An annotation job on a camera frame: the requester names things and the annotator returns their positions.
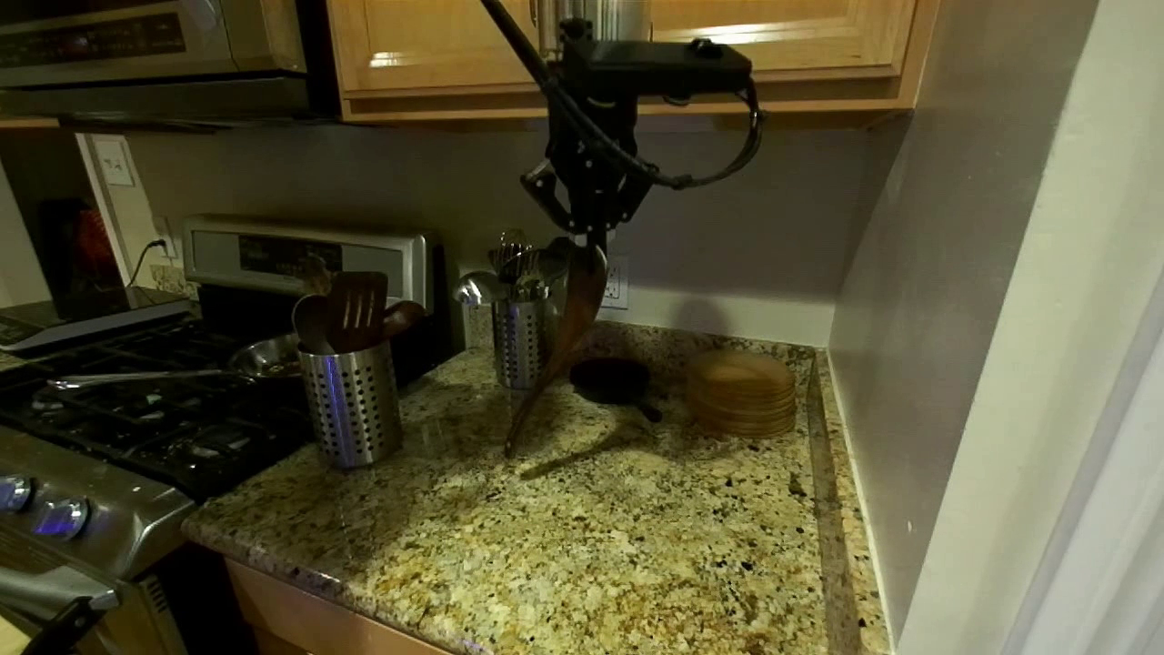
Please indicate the steel serving spoon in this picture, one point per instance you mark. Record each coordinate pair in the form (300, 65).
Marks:
(559, 260)

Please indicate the stove knob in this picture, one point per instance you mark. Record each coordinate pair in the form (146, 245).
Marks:
(61, 520)
(17, 493)

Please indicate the small black skillet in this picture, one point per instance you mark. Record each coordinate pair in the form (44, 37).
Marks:
(608, 385)

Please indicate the wooden base cabinet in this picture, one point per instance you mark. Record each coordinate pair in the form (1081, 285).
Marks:
(305, 622)

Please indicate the slotted wooden turner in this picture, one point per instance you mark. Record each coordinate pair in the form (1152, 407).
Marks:
(358, 310)

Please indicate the white wall switch plate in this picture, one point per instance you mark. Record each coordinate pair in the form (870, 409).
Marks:
(115, 162)

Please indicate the stainless steel microwave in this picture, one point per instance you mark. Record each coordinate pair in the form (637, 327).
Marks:
(146, 57)

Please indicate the round wooden spoon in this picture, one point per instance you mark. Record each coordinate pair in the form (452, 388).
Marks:
(319, 321)

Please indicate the stainless steel pan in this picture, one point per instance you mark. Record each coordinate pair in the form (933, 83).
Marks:
(260, 359)

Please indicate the wall outlet with plug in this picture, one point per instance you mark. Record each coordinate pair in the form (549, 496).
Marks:
(161, 258)

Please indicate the dark wooden utensil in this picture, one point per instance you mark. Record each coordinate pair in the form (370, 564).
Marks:
(405, 321)

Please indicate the dark wooden spatula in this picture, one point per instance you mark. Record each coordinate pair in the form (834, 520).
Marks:
(580, 314)

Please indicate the steel utensil holder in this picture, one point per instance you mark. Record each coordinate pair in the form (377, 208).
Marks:
(518, 349)

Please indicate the round wooden bowl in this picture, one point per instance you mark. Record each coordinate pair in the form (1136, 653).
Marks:
(741, 394)

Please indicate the steel slotted spoon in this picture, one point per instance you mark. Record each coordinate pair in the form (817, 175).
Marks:
(512, 258)

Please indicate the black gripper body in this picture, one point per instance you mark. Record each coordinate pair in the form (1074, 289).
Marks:
(596, 139)

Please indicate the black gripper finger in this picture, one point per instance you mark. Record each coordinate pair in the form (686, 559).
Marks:
(628, 207)
(549, 202)

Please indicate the steel ladle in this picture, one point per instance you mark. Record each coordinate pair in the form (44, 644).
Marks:
(473, 289)

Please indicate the wooden wall cabinet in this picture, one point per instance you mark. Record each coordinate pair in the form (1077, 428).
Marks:
(825, 50)

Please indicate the perforated steel cutlery holder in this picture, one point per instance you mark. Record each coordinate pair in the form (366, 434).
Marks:
(351, 407)

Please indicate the stainless steel stove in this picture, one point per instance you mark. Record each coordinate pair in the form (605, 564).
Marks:
(146, 425)

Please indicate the small white wall outlet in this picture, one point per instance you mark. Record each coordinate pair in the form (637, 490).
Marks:
(616, 293)

